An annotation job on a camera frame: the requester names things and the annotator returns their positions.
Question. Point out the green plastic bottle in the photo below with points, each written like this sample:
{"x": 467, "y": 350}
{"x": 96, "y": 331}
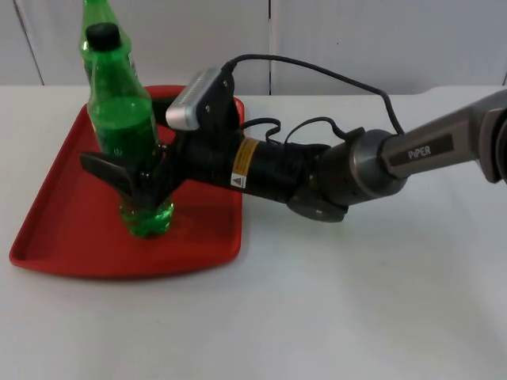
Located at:
{"x": 123, "y": 118}
{"x": 101, "y": 12}

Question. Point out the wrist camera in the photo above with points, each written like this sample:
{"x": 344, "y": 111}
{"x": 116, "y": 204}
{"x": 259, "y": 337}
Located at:
{"x": 188, "y": 103}

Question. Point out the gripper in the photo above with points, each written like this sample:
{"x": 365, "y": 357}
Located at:
{"x": 214, "y": 154}

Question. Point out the red tray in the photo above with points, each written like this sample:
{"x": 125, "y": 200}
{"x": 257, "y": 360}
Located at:
{"x": 79, "y": 237}

